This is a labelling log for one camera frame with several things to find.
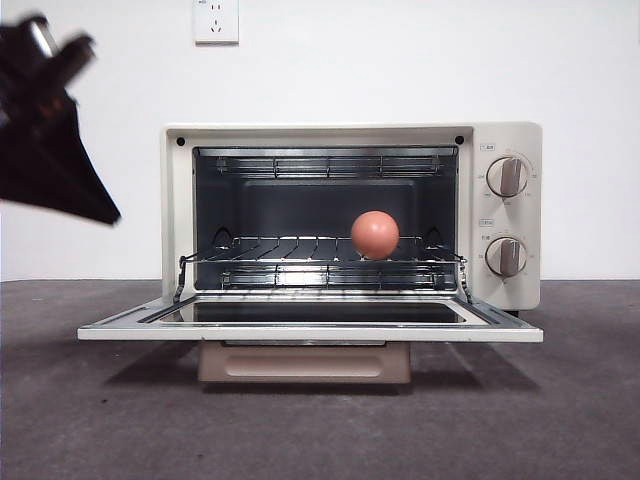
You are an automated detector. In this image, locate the oven door with beige handle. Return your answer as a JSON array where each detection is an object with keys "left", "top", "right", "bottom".
[{"left": 77, "top": 294, "right": 544, "bottom": 385}]

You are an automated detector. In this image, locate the brown egg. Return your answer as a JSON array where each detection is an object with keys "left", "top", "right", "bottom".
[{"left": 351, "top": 210, "right": 401, "bottom": 261}]

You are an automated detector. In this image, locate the beige oven control knob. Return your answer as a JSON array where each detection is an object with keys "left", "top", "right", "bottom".
[
  {"left": 486, "top": 156, "right": 530, "bottom": 198},
  {"left": 485, "top": 236, "right": 529, "bottom": 278}
]

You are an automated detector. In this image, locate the white Toshiba toaster oven body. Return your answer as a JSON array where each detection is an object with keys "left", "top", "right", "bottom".
[{"left": 160, "top": 121, "right": 544, "bottom": 315}]

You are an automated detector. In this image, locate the white wall socket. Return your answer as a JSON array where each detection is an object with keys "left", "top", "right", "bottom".
[{"left": 193, "top": 0, "right": 240, "bottom": 47}]

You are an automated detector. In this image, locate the wire oven rack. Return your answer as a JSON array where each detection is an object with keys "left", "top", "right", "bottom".
[{"left": 179, "top": 234, "right": 469, "bottom": 265}]

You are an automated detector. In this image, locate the wire heater guard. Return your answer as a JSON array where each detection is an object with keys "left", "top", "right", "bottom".
[
  {"left": 219, "top": 264, "right": 446, "bottom": 290},
  {"left": 217, "top": 154, "right": 441, "bottom": 180}
]

